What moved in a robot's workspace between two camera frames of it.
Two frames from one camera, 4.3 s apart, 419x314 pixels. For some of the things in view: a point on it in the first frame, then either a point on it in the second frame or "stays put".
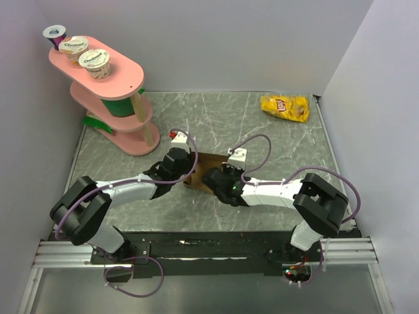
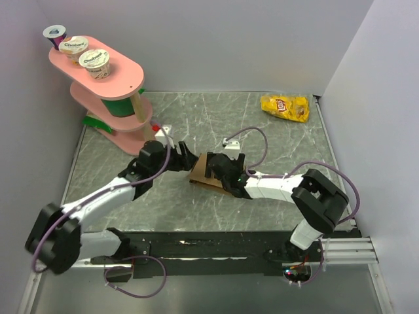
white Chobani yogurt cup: [97, 62] stays put
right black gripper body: [233, 173] -> [239, 162]
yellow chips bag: [292, 108] stays put
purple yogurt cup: [55, 33] stays put
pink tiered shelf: [112, 100] stays put
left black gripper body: [187, 167] -> [173, 161]
